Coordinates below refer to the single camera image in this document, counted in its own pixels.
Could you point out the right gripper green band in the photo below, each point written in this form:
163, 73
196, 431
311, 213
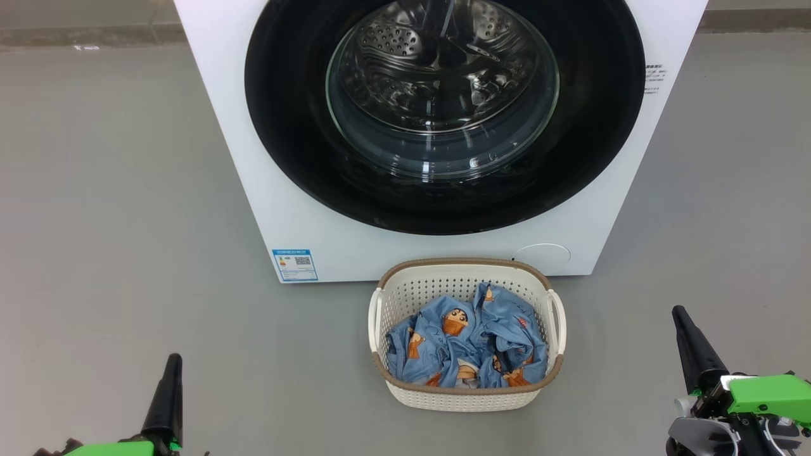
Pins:
770, 396

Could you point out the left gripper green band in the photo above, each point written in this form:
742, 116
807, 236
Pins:
114, 449

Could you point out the black round glass washer door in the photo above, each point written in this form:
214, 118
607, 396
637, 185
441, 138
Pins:
285, 114

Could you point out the white front-load washing machine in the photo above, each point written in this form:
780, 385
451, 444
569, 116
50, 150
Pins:
228, 126

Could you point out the stainless steel washing machine drum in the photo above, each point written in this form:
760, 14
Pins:
437, 76

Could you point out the round white filter cover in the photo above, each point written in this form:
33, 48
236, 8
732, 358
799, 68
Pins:
542, 258

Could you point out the blue energy label sticker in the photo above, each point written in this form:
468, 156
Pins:
294, 265

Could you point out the cream plastic laundry basket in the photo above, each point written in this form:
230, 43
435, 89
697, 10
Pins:
405, 288

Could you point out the black printed text label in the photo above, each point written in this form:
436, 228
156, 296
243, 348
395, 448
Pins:
656, 77

